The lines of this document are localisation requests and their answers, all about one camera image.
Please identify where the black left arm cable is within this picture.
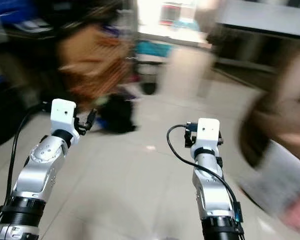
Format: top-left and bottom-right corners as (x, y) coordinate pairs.
(0, 102), (53, 231)

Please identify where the teal item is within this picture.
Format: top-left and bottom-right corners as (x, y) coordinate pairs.
(135, 41), (173, 58)

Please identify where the large black object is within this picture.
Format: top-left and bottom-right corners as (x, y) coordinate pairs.
(0, 85), (21, 148)

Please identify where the brown round plush sofa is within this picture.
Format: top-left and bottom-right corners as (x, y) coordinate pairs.
(240, 50), (300, 168)

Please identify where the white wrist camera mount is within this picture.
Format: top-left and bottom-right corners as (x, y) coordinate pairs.
(196, 118), (221, 149)
(50, 98), (77, 133)

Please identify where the black bag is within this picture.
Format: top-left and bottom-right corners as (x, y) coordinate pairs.
(100, 94), (137, 133)

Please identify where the blue box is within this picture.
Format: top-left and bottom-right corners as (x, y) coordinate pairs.
(0, 0), (36, 18)

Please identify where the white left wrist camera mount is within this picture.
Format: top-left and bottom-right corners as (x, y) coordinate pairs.
(50, 98), (77, 133)

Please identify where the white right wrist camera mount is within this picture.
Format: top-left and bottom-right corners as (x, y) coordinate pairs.
(196, 118), (221, 149)

